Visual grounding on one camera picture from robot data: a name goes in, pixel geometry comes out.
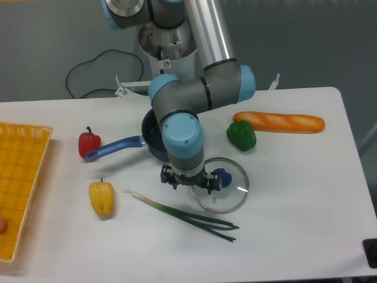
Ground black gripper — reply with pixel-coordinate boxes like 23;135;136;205
160;164;222;194

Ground green onion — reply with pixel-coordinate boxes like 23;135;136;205
123;189;239;242

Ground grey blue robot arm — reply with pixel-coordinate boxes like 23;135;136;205
102;1;256;192

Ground glass pot lid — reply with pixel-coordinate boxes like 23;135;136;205
191;157;250;214

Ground green bell pepper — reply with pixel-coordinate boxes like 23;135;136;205
226;120;257;152

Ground yellow bell pepper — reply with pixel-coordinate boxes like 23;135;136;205
88;178;115;218

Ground orange baguette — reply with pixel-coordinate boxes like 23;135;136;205
233;111;325;134

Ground red bell pepper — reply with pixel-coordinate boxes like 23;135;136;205
78;126;102;159

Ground yellow woven basket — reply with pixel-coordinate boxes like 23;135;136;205
1;122;52;263

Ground black corner device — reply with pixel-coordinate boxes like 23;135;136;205
362;238;377;269

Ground dark saucepan blue handle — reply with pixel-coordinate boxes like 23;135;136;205
84;109;169;162

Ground white right mounting bracket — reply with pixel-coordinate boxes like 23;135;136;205
269;73;280;90

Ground black cable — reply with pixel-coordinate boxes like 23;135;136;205
65;49;144;100

